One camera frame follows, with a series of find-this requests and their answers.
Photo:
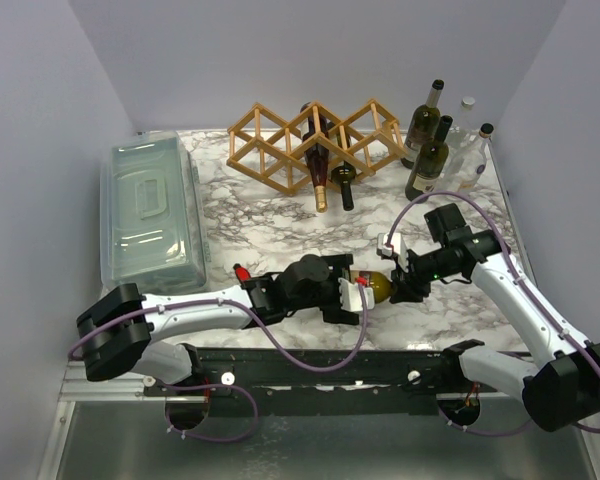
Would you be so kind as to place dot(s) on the dark bottle black neck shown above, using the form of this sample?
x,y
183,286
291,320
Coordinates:
x,y
430,161
343,176

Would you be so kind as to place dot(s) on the clear squat glass bottle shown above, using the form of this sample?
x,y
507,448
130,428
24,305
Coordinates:
x,y
461,129

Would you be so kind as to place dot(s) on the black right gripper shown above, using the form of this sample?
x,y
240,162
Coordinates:
x,y
405,275

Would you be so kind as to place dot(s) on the clear plastic storage box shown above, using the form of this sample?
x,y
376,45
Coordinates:
x,y
152,229

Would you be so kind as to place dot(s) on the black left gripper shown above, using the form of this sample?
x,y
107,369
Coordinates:
x,y
340,267

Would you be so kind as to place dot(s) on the wooden wine rack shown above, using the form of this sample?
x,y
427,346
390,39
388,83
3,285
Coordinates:
x,y
270,149

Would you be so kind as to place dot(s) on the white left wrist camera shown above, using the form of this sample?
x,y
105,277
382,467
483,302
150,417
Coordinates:
x,y
355,297

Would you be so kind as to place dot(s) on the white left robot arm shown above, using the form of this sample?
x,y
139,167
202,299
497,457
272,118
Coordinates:
x,y
128,331

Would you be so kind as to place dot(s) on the clear tall bottle blue label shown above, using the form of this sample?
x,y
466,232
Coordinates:
x,y
464,169

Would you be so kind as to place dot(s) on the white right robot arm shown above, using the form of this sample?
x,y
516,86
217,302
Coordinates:
x,y
561,385

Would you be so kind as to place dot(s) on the red bottle gold foil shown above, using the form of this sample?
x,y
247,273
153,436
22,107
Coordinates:
x,y
316,159

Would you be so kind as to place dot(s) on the green wine bottle brown label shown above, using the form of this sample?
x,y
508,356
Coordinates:
x,y
423,124

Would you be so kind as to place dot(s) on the red black utility knife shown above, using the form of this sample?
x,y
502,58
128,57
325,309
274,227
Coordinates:
x,y
241,273

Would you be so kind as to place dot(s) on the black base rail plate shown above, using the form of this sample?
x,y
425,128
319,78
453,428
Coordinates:
x,y
239,383

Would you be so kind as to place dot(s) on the aluminium extrusion rail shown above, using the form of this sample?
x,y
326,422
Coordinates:
x,y
77,388

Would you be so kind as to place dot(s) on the green bottle silver foil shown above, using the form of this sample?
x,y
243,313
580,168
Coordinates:
x,y
377,281

